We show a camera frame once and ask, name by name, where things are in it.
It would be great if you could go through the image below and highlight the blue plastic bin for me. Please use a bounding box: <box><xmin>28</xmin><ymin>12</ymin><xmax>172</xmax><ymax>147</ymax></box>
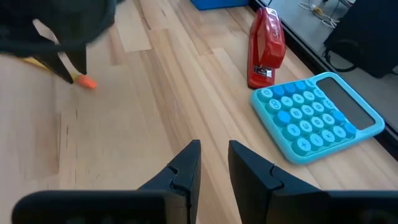
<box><xmin>190</xmin><ymin>0</ymin><xmax>251</xmax><ymax>11</ymax></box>

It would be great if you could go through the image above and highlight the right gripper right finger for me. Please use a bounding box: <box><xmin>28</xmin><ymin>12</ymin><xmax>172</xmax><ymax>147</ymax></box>
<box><xmin>228</xmin><ymin>139</ymin><xmax>328</xmax><ymax>224</ymax></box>

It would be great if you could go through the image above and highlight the red stapler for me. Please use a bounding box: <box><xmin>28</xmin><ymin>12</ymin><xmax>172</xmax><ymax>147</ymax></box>
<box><xmin>247</xmin><ymin>6</ymin><xmax>286</xmax><ymax>90</ymax></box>

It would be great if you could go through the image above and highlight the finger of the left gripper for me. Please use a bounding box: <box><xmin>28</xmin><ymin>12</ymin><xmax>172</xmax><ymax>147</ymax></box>
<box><xmin>32</xmin><ymin>51</ymin><xmax>75</xmax><ymax>84</ymax></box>
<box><xmin>66</xmin><ymin>45</ymin><xmax>88</xmax><ymax>75</ymax></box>

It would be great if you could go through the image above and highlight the cyan calculator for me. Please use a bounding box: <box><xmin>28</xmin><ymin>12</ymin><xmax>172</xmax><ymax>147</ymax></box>
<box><xmin>250</xmin><ymin>72</ymin><xmax>386</xmax><ymax>165</ymax></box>

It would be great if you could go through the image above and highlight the coiled black cable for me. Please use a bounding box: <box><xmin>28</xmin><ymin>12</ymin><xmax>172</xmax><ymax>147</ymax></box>
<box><xmin>322</xmin><ymin>39</ymin><xmax>359</xmax><ymax>73</ymax></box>

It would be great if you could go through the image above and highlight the black box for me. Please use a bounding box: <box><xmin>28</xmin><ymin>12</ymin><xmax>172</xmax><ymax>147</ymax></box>
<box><xmin>323</xmin><ymin>0</ymin><xmax>398</xmax><ymax>78</ymax></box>

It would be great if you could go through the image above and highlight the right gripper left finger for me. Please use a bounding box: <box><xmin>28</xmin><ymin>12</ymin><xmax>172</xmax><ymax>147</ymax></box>
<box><xmin>138</xmin><ymin>139</ymin><xmax>201</xmax><ymax>224</ymax></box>

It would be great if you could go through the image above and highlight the yellow pencil orange eraser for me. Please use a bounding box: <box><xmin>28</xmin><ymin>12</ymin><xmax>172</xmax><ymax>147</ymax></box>
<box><xmin>21</xmin><ymin>55</ymin><xmax>98</xmax><ymax>90</ymax></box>

